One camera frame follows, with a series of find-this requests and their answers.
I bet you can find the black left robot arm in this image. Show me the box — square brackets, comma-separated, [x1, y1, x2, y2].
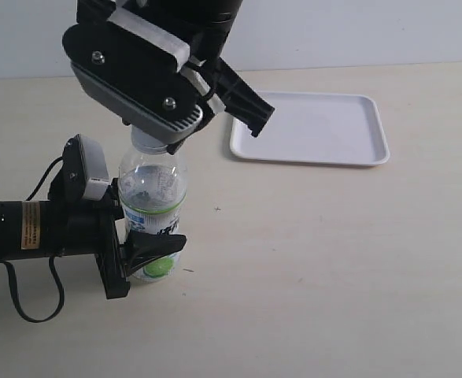
[0, 184, 187, 302]

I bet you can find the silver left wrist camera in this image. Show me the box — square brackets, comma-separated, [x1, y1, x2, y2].
[62, 134, 111, 203]

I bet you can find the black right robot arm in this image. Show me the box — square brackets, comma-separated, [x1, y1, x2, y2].
[144, 1, 242, 137]

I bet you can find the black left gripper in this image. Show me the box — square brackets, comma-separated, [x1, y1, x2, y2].
[48, 177, 187, 298]

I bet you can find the clear plastic drink bottle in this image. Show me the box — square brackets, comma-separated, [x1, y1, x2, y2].
[118, 128, 188, 284]

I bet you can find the black left camera cable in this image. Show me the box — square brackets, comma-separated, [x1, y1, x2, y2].
[0, 157, 67, 323]

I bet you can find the white plastic tray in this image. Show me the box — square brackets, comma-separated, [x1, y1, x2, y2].
[229, 91, 390, 167]

